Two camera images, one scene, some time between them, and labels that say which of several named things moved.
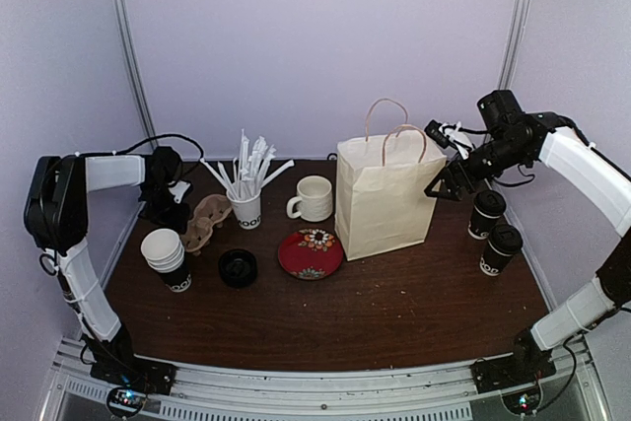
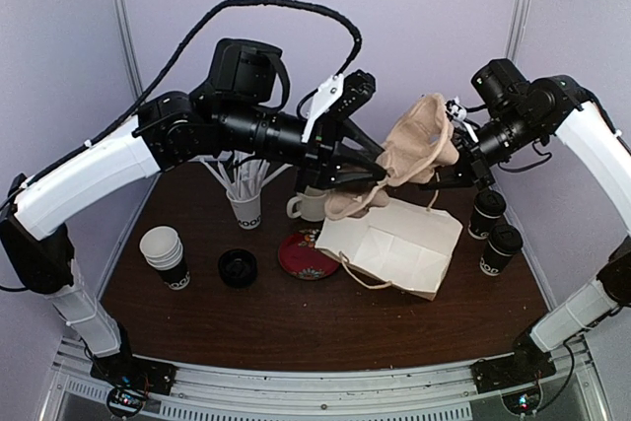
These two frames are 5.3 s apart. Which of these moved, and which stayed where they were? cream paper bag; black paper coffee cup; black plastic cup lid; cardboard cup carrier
Moved: cardboard cup carrier; cream paper bag
Stayed: black plastic cup lid; black paper coffee cup
